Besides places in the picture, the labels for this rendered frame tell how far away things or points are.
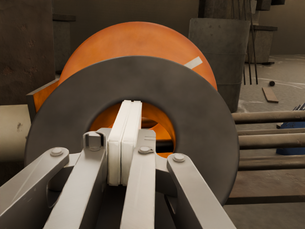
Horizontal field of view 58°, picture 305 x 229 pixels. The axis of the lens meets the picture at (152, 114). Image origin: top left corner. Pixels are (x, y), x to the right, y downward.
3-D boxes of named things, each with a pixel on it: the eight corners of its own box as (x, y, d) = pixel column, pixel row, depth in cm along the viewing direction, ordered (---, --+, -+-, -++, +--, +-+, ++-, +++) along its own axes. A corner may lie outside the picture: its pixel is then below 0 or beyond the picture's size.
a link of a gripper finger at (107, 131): (101, 194, 14) (43, 191, 14) (116, 147, 19) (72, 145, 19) (101, 169, 14) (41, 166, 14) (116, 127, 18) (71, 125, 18)
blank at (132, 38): (110, 208, 28) (104, 216, 24) (40, 79, 30) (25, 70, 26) (241, 129, 28) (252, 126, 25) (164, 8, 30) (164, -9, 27)
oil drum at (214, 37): (170, 102, 302) (177, 16, 276) (209, 97, 335) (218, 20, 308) (209, 117, 256) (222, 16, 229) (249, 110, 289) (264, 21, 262)
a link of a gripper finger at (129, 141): (121, 141, 15) (135, 141, 15) (132, 100, 21) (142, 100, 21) (120, 186, 16) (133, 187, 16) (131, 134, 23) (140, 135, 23)
